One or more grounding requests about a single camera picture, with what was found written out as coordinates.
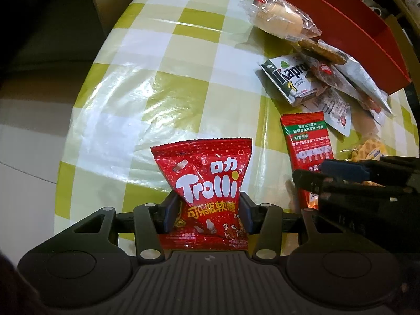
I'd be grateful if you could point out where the red cardboard box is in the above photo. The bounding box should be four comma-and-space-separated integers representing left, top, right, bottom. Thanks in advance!
287, 0, 411, 94

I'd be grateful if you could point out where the brown gold biscuit packet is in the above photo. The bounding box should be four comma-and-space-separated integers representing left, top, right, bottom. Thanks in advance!
298, 39, 347, 65

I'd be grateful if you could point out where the green checkered tablecloth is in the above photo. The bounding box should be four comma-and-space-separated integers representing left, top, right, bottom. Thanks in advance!
53, 0, 420, 266

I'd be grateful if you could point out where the waffle cookies clear bag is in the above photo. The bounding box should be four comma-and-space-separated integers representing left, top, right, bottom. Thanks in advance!
339, 134, 388, 162

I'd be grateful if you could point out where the bread bun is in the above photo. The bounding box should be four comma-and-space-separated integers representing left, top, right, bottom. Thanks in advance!
240, 0, 322, 42

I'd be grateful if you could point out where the dark jerky clear bag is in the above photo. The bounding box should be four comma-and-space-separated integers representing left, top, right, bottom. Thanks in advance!
305, 57, 358, 98

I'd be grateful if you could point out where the red green snack packet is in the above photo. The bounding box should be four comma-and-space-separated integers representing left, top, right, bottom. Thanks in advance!
280, 111, 335, 211

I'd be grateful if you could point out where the Kaprons wafer packet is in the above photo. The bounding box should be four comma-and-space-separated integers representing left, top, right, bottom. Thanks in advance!
259, 53, 327, 106

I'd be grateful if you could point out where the white silver snack packet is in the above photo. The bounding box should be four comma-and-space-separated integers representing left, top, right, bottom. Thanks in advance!
335, 56, 394, 116

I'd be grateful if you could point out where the red Trolli gummy bag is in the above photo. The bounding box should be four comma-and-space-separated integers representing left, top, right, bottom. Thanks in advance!
151, 137, 252, 250

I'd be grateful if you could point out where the sausage pack white wrapper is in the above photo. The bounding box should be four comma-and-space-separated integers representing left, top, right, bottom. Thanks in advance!
303, 88, 352, 137

